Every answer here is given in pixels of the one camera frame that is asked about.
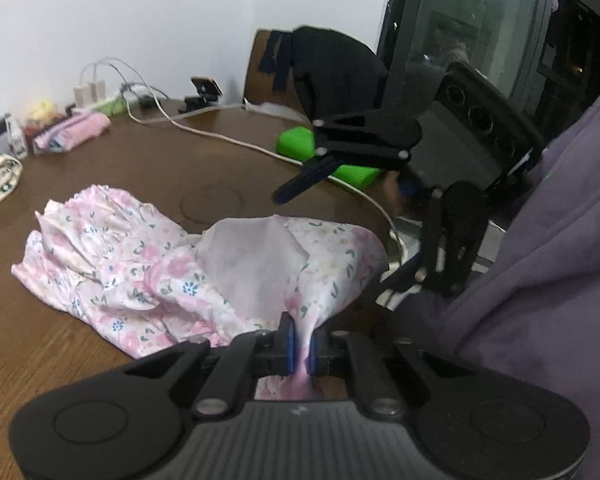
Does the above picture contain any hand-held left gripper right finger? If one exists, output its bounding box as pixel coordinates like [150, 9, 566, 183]
[310, 330, 481, 418]

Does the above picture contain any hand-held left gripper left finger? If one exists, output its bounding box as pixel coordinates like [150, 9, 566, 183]
[127, 312, 296, 418]

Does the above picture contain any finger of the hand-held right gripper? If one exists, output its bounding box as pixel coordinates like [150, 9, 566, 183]
[375, 181, 490, 307]
[272, 107, 424, 207]

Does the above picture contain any pink floral garment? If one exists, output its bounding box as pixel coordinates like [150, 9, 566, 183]
[11, 185, 390, 403]

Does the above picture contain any person's right forearm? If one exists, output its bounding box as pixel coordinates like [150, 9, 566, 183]
[527, 80, 600, 241]

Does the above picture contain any green foam roller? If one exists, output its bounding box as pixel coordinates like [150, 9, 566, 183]
[276, 127, 387, 192]

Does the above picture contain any white paper sheet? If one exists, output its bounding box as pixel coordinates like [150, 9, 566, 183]
[245, 100, 306, 122]

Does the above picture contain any wooden chair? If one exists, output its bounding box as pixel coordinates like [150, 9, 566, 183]
[242, 29, 313, 121]

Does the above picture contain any black cloth on chair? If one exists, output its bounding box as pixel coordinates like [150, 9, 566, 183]
[259, 25, 392, 126]

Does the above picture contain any person's purple clothing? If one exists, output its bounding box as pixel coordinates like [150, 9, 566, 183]
[395, 170, 600, 480]

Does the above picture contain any glass sliding door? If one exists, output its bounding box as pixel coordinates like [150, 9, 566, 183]
[377, 0, 600, 133]

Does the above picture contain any black clamp phone holder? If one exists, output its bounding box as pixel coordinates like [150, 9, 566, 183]
[178, 94, 220, 114]

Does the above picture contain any green plastic case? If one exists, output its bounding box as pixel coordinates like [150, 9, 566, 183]
[96, 98, 131, 116]

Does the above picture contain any pink fabric pouch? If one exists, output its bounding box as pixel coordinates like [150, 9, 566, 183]
[32, 112, 112, 154]

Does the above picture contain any thin white cable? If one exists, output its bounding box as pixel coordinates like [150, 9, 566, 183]
[170, 102, 248, 121]

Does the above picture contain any black cable with plug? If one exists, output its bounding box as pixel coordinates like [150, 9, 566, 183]
[120, 82, 161, 110]

